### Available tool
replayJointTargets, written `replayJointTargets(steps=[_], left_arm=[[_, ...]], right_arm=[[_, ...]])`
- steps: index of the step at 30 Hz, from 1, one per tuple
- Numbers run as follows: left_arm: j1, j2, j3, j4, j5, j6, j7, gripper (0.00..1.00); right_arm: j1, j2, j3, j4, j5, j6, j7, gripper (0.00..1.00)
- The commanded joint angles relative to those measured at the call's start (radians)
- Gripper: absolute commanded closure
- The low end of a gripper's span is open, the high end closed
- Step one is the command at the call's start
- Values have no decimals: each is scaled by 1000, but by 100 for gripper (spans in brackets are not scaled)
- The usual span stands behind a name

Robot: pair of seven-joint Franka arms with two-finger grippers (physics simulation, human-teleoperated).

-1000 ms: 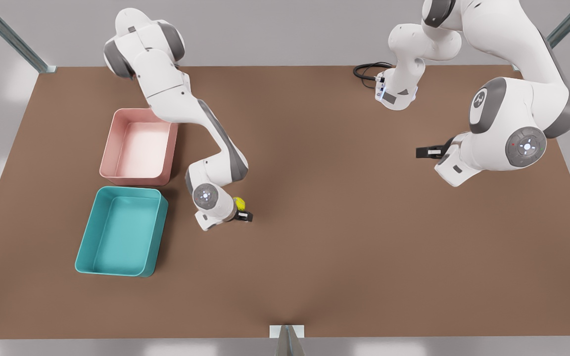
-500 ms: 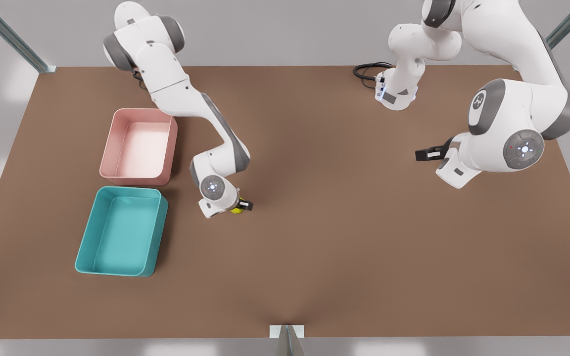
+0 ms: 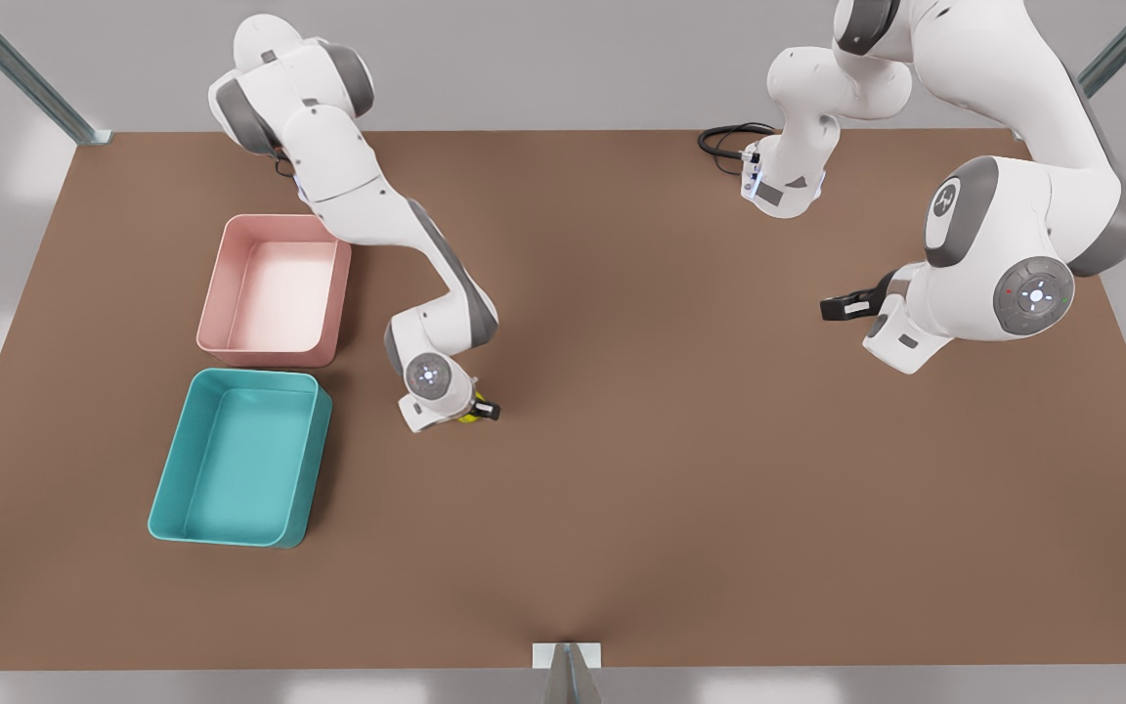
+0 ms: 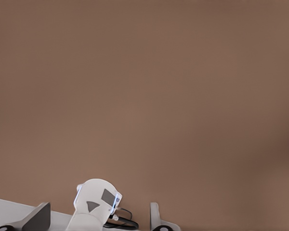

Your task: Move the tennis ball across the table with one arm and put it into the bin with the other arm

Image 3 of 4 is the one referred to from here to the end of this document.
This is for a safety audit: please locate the pink rectangular tray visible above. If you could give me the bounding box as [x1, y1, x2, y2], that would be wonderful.
[196, 214, 353, 369]

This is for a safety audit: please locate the teal rectangular tray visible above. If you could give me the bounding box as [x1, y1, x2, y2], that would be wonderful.
[148, 368, 334, 550]

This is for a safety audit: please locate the black cable loop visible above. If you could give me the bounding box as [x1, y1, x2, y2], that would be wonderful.
[698, 122, 779, 177]

